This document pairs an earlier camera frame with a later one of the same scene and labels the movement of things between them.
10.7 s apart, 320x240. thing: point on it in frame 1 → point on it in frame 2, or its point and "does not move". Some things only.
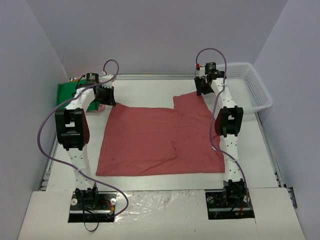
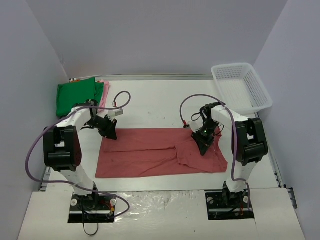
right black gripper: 201,85 → 203,139
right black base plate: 229,203 does not move
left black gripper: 105,96 → 107,126
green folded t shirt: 65,90 does not move
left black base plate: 93,207 does not move
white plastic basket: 247,87 does not move
